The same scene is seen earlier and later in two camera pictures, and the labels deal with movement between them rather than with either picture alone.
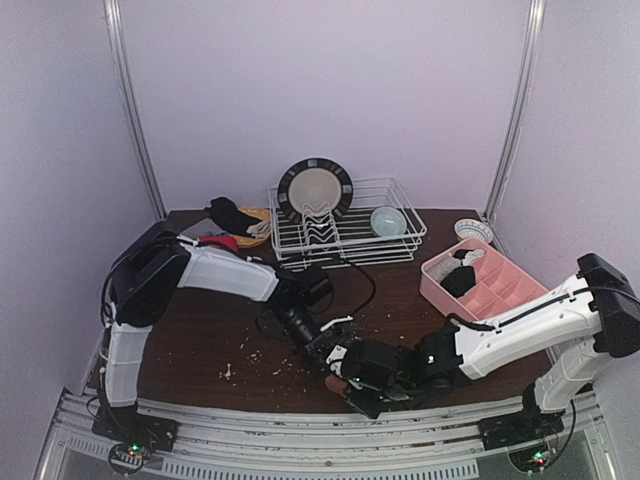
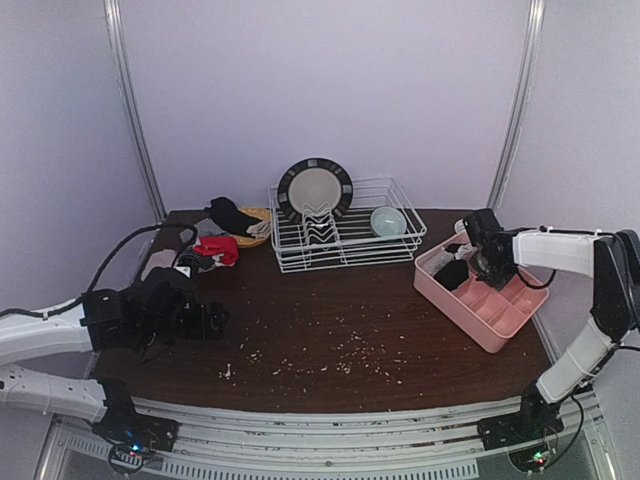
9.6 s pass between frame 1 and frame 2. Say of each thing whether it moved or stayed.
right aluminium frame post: stayed
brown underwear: moved
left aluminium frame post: stayed
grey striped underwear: stayed
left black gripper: moved
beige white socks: stayed
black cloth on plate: stayed
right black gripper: moved
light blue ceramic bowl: stayed
